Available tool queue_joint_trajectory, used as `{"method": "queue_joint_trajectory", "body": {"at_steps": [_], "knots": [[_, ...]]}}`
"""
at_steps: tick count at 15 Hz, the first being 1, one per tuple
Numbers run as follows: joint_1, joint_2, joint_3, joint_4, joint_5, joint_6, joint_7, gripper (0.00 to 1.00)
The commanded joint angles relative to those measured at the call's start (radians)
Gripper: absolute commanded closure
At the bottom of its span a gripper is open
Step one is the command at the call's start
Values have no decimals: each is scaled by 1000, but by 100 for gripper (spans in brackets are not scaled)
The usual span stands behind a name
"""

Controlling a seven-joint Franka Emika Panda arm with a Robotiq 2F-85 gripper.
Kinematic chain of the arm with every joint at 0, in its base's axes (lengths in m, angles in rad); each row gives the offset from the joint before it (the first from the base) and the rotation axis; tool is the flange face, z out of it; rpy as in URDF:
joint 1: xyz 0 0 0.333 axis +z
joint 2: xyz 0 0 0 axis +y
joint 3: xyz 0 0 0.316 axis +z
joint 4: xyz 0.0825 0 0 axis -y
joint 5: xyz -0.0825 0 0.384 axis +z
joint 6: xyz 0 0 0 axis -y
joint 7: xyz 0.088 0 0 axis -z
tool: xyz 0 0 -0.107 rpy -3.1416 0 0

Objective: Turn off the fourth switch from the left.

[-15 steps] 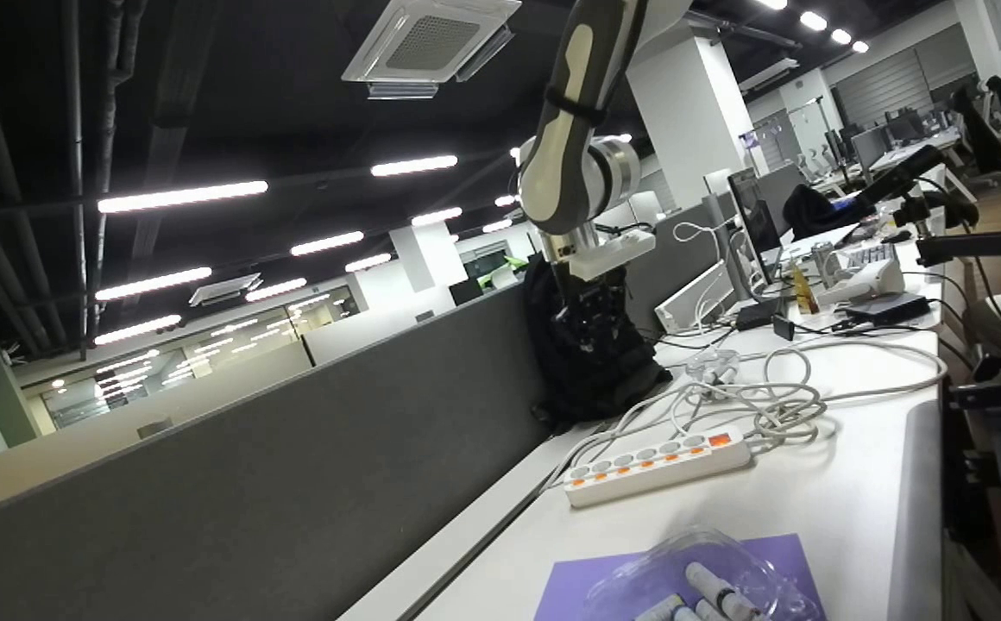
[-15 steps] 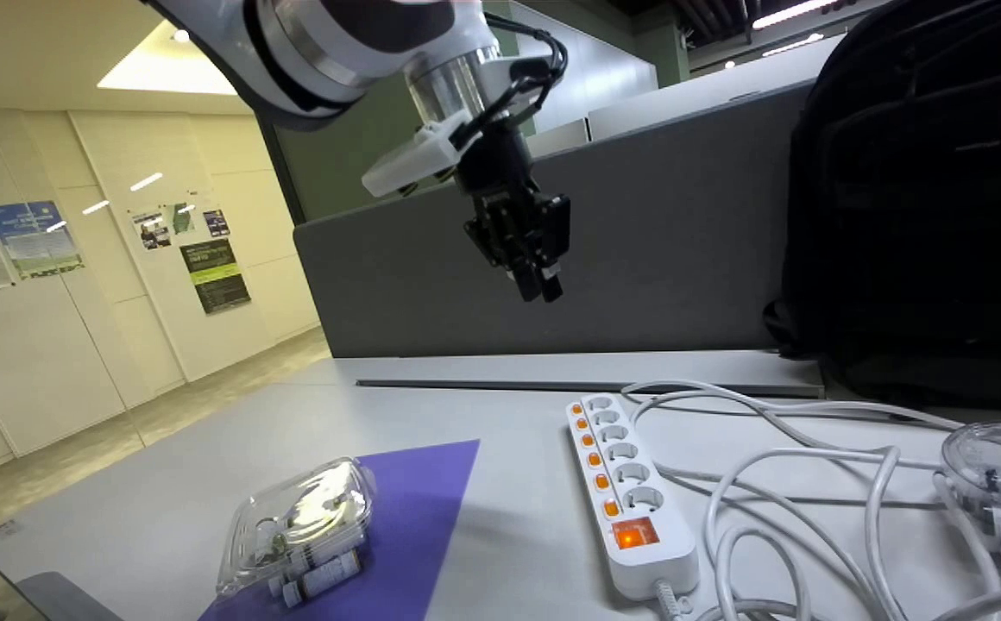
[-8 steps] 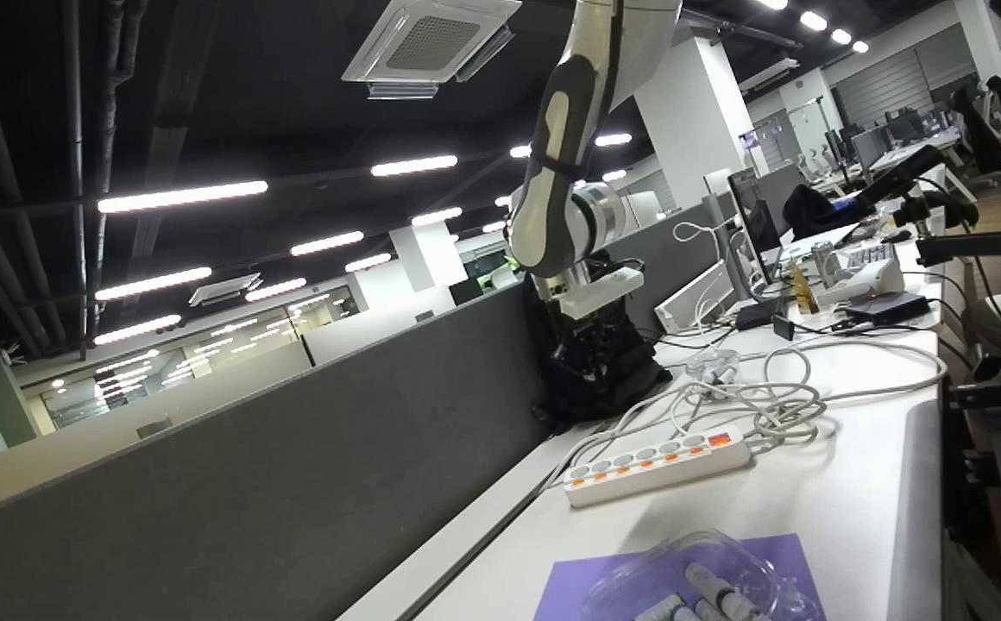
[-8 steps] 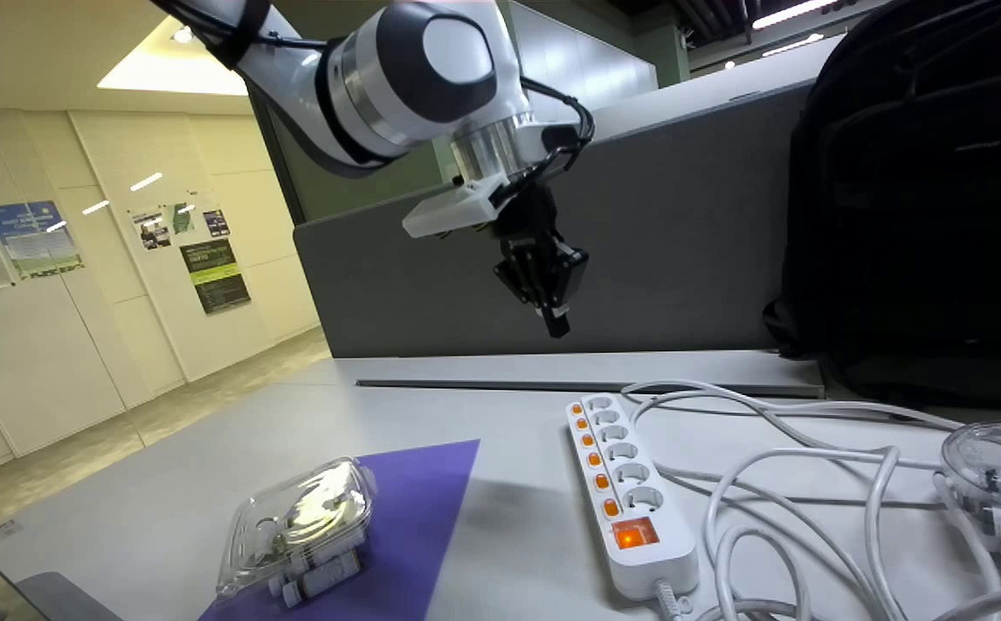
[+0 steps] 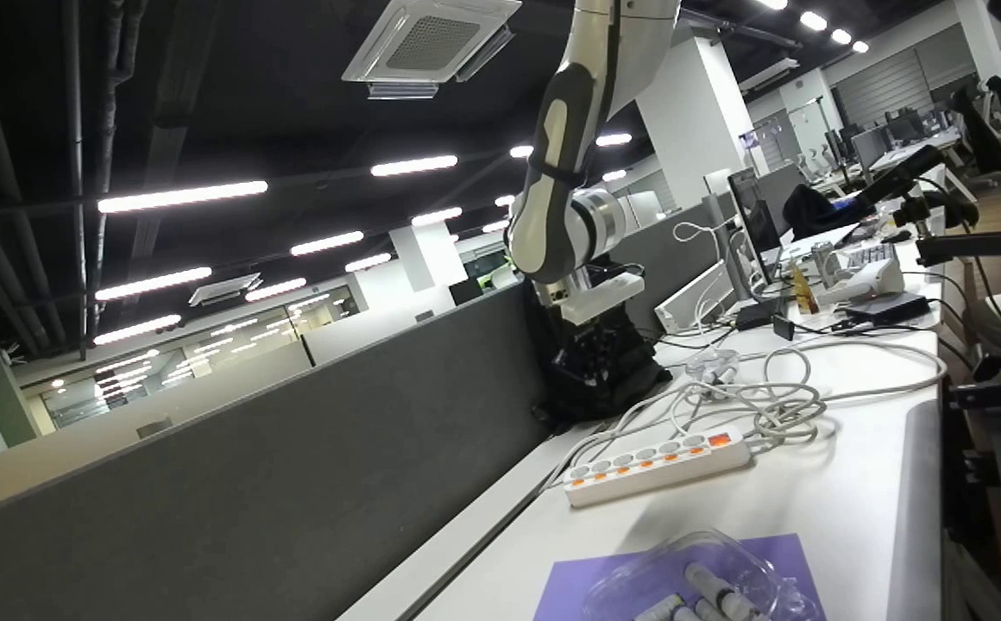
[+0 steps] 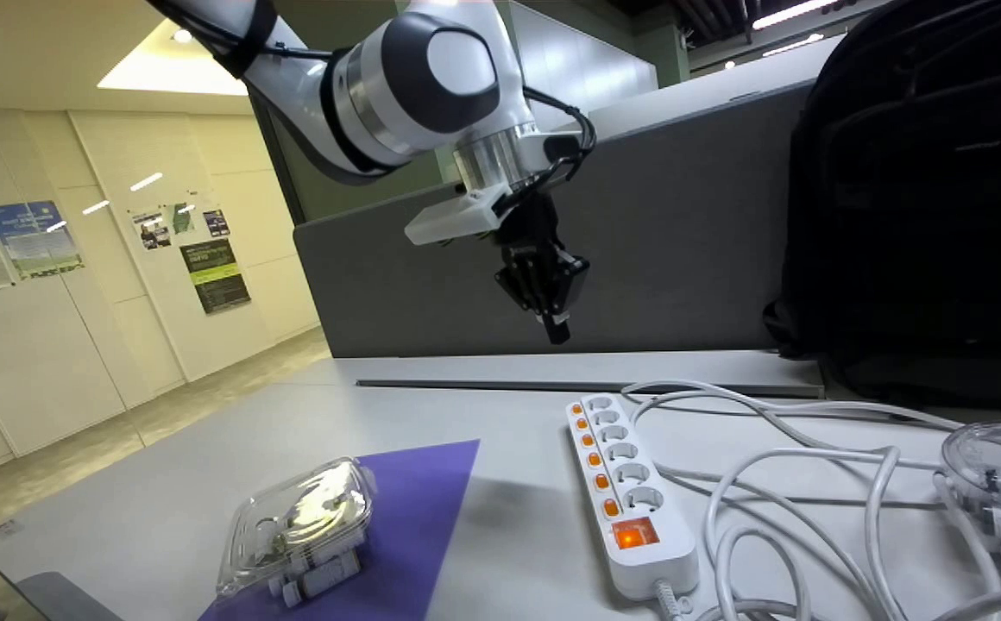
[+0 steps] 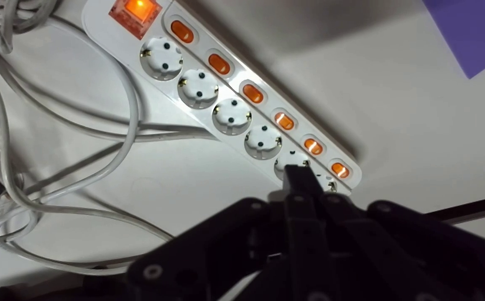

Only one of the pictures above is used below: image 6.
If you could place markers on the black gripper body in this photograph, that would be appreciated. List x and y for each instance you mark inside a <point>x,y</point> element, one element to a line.
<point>539,272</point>

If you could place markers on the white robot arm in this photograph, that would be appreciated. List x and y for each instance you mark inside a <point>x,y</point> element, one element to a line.
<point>410,79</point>

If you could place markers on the grey partition panel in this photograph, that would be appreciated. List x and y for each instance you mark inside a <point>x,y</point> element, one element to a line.
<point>641,254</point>

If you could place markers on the white power strip orange switches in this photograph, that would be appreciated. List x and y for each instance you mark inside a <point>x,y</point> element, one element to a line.
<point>627,496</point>

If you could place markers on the clear plastic container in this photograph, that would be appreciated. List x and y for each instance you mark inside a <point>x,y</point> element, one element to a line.
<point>295,522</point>

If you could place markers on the white battery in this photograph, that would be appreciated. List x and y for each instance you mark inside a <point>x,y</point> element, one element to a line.
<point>293,590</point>
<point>328,569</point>

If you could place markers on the black backpack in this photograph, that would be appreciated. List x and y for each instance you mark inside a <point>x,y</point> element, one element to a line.
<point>928,196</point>

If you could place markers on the ceiling light panel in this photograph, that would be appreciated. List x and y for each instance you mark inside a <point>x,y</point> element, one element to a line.
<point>173,63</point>

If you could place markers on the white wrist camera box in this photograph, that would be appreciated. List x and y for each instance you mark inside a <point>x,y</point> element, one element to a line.
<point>450,220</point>

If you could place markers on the black green wall poster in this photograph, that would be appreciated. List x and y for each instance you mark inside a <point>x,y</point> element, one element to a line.
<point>217,278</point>

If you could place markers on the small wall photo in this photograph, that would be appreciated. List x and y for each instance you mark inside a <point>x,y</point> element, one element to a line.
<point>181,220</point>
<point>152,234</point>
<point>217,222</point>

